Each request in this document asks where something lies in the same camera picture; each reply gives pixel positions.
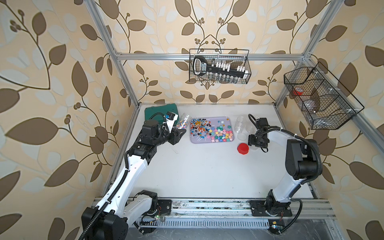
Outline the small clear sprinkles jar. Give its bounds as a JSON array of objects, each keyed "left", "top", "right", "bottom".
[{"left": 176, "top": 113, "right": 192, "bottom": 130}]

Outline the clear plastic jar lid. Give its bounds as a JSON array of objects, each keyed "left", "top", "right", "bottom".
[{"left": 237, "top": 133, "right": 248, "bottom": 141}]

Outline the red jar lid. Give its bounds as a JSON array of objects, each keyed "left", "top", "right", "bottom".
[{"left": 237, "top": 143, "right": 250, "bottom": 155}]

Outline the red lid candy jar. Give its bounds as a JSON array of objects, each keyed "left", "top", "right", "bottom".
[{"left": 245, "top": 121, "right": 257, "bottom": 135}]

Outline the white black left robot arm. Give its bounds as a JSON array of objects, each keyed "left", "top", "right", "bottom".
[{"left": 79, "top": 112, "right": 186, "bottom": 240}]

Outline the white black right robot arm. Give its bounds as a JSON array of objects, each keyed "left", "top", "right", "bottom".
[{"left": 248, "top": 114, "right": 323, "bottom": 235}]

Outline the pile of star candies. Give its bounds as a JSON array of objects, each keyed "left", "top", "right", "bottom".
[{"left": 208, "top": 118, "right": 234, "bottom": 143}]

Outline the pile of lollipops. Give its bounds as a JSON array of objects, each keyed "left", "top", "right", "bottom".
[{"left": 190, "top": 118, "right": 212, "bottom": 141}]

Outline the lilac plastic tray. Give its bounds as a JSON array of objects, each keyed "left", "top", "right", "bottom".
[{"left": 189, "top": 117, "right": 235, "bottom": 144}]

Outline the green plastic tool case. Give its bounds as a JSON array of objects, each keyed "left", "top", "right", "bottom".
[{"left": 145, "top": 104, "right": 179, "bottom": 123}]

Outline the red item in basket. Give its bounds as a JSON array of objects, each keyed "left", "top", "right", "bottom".
[{"left": 292, "top": 87, "right": 304, "bottom": 96}]

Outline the black socket set rack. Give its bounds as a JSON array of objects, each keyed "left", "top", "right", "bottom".
[{"left": 189, "top": 55, "right": 252, "bottom": 80}]

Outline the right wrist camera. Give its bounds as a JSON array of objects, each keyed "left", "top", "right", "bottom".
[{"left": 256, "top": 118, "right": 270, "bottom": 134}]

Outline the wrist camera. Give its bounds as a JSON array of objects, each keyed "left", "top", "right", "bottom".
[
  {"left": 256, "top": 118, "right": 270, "bottom": 134},
  {"left": 165, "top": 112, "right": 179, "bottom": 133}
]

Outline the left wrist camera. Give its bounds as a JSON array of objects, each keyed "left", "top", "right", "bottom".
[{"left": 165, "top": 112, "right": 179, "bottom": 133}]

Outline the black wire basket right wall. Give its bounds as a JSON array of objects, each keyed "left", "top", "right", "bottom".
[{"left": 284, "top": 62, "right": 365, "bottom": 130}]

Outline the black wire basket wall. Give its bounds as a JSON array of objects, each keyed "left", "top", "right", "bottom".
[
  {"left": 284, "top": 62, "right": 365, "bottom": 130},
  {"left": 189, "top": 48, "right": 252, "bottom": 85}
]

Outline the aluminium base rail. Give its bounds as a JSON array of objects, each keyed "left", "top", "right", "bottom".
[{"left": 86, "top": 197, "right": 340, "bottom": 230}]

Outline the black wire basket back wall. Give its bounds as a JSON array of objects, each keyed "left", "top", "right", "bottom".
[{"left": 189, "top": 48, "right": 252, "bottom": 85}]

